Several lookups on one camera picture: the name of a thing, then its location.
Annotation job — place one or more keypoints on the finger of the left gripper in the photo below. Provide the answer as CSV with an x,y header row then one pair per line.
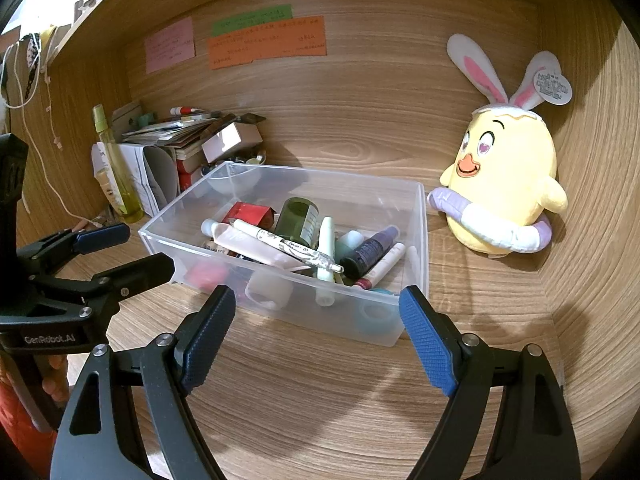
x,y
106,290
63,246

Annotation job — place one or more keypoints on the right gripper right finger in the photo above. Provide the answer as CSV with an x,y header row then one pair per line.
x,y
533,437

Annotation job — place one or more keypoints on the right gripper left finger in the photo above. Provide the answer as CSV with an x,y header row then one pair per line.
x,y
100,437

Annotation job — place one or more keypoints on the red box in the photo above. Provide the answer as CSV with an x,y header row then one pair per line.
x,y
256,215

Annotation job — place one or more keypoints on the purple cap dark bottle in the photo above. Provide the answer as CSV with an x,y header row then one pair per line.
x,y
364,257

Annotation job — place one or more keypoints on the white tape roll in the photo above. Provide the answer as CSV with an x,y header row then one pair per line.
x,y
268,290

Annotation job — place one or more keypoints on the person's left hand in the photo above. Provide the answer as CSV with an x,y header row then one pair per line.
x,y
55,382

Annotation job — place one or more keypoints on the yellow green spray bottle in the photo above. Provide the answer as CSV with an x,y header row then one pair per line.
x,y
127,203

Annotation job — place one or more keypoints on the white folded paper box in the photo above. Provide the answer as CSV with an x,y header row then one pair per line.
x,y
153,174

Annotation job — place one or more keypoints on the stack of papers and books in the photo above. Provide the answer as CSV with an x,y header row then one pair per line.
x,y
178,132

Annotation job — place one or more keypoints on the teal tape roll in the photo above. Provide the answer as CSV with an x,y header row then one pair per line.
x,y
376,318

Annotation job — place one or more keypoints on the red white marker pen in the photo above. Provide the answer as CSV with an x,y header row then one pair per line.
x,y
185,111

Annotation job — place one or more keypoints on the white patterned pen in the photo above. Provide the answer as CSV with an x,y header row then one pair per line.
x,y
297,251

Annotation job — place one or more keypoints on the small white cardboard box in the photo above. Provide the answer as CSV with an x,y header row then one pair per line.
x,y
231,139

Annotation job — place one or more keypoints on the white red lip tube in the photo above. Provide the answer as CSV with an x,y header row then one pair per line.
x,y
382,268

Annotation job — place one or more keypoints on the dark green jar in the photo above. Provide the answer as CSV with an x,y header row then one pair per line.
x,y
297,221

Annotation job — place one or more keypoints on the clear plastic storage bin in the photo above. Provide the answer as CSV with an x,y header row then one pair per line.
x,y
324,250

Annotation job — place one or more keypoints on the pink paper note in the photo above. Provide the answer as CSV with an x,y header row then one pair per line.
x,y
169,46

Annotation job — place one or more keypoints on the yellow chick plush toy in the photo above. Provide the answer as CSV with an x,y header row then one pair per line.
x,y
502,185

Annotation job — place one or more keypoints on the light teal bottle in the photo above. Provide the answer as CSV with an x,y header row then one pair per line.
x,y
346,243

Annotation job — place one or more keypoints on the green paper note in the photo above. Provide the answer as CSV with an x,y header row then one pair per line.
x,y
252,18

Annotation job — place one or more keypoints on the orange paper note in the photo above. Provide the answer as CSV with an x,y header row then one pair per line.
x,y
281,39

